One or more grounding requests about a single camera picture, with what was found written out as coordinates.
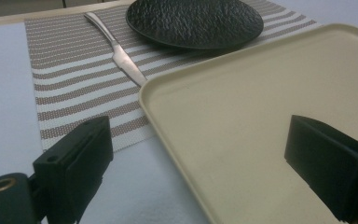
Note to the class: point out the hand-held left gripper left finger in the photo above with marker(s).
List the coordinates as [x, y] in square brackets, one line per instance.
[74, 165]

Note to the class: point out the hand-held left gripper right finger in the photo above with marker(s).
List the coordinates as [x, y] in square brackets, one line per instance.
[326, 161]

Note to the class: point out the striped woven placemat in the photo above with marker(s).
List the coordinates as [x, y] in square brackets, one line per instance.
[74, 84]

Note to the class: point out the beige plastic tray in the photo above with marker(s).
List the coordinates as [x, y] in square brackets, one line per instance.
[245, 124]

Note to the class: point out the silver table knife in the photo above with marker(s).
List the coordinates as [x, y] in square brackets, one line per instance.
[121, 56]

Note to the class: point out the black textured plate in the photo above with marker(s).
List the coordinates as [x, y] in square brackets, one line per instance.
[195, 23]

